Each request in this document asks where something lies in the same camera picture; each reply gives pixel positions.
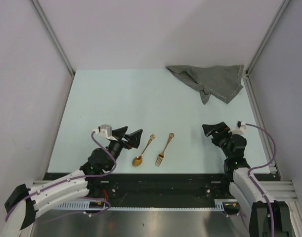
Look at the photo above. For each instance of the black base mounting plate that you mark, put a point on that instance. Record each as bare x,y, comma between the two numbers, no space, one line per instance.
162,190

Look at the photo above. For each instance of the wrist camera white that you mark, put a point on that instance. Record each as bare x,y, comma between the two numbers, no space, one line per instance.
103,131
241,127

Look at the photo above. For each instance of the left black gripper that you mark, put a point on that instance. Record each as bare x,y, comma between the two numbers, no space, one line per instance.
133,138

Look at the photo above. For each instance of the gold fork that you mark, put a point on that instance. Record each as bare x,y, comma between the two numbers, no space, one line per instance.
162,154

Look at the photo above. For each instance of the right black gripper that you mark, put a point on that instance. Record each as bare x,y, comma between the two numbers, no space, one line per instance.
220,128

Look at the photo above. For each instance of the grey cloth napkin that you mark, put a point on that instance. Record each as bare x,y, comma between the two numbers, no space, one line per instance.
223,82

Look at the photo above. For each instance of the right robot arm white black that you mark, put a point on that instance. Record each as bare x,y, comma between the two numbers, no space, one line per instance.
267,216

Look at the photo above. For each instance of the left aluminium frame post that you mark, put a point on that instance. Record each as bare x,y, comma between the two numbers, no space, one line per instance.
37,7

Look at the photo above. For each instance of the right aluminium side rail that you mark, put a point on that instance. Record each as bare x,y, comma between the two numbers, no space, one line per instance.
268,143

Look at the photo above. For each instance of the aluminium frame post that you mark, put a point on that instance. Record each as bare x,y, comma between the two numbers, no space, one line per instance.
273,25
37,7

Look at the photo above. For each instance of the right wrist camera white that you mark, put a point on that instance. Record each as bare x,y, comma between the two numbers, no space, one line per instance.
241,127

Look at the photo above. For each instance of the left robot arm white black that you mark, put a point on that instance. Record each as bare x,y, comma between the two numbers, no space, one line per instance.
26,204

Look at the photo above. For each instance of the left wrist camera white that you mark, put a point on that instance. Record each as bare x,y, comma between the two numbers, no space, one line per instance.
103,131

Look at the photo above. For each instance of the right aluminium frame post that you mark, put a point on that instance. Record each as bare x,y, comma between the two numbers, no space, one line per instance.
273,25

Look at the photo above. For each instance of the gold spoon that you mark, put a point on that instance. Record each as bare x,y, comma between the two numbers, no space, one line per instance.
138,160

